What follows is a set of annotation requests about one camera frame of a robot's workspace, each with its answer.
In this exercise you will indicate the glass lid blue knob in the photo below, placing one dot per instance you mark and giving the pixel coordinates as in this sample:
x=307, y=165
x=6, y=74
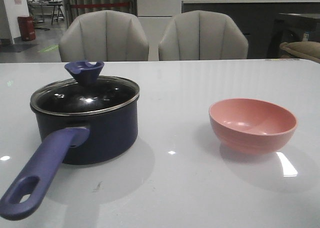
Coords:
x=87, y=92

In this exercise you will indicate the pink plastic bowl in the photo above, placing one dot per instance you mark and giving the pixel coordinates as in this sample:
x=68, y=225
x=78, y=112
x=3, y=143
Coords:
x=252, y=126

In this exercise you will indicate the right beige chair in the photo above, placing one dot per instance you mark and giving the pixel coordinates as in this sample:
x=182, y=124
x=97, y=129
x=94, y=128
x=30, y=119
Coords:
x=202, y=35

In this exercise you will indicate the beige chair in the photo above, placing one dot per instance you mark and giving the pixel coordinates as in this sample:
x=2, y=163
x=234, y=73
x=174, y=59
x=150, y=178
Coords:
x=202, y=35
x=105, y=35

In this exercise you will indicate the left beige chair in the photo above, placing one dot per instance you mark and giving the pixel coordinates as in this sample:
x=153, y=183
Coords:
x=105, y=35

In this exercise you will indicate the white cabinet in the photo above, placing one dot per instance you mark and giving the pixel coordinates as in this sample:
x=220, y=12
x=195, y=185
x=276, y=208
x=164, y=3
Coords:
x=154, y=16

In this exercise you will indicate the red barrier belt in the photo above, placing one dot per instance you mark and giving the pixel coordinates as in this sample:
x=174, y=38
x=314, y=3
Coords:
x=103, y=5

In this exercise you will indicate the dark grey counter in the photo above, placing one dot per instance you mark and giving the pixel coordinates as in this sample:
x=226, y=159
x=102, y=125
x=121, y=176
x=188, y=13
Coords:
x=255, y=18

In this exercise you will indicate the red trash bin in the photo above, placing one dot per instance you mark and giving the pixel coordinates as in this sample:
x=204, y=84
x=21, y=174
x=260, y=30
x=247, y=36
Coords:
x=26, y=28

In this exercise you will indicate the tan cushion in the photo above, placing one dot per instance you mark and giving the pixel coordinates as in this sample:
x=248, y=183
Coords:
x=308, y=50

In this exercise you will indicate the background desk with items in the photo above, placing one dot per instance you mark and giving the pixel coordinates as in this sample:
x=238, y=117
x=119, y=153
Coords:
x=39, y=9

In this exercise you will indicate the blue saucepan with handle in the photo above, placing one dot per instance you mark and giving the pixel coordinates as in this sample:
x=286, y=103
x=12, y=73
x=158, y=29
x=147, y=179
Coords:
x=75, y=140

